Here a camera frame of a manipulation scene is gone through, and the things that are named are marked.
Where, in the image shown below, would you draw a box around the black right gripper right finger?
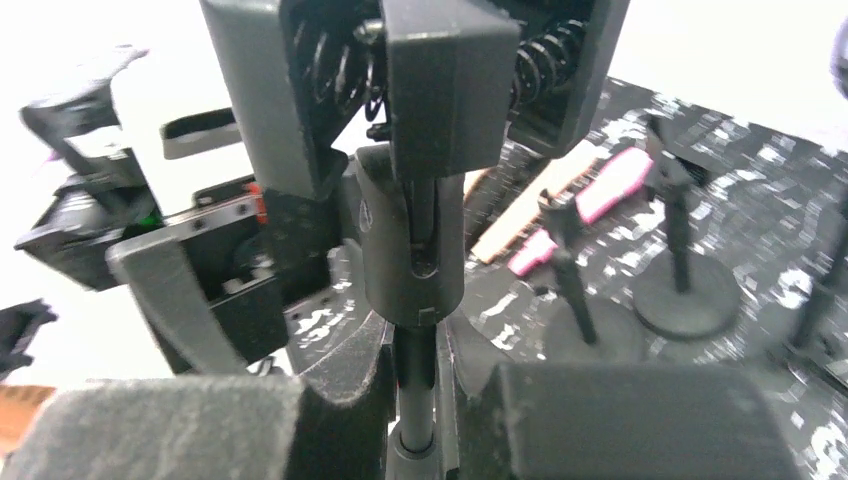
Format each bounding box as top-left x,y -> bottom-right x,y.
438,315 -> 801,479

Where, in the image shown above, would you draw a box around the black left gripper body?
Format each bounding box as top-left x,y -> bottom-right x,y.
169,176 -> 342,352

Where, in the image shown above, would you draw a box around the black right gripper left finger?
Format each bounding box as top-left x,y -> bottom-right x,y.
2,316 -> 394,479

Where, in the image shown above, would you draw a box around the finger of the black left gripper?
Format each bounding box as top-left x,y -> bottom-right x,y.
106,235 -> 289,375

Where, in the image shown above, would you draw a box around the beige microphone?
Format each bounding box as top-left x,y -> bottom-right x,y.
471,140 -> 599,264

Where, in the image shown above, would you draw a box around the black round-base microphone stand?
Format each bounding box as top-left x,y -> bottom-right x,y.
631,114 -> 741,342

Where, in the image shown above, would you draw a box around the pink microphone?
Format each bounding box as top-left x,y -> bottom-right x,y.
507,147 -> 654,276

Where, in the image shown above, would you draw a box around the black tripod shock-mount stand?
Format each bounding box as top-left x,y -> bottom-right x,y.
768,196 -> 847,397

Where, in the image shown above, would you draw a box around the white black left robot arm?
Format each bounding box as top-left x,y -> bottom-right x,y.
16,45 -> 340,363

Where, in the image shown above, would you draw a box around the orange cardboard box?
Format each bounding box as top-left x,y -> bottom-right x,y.
1,384 -> 56,456

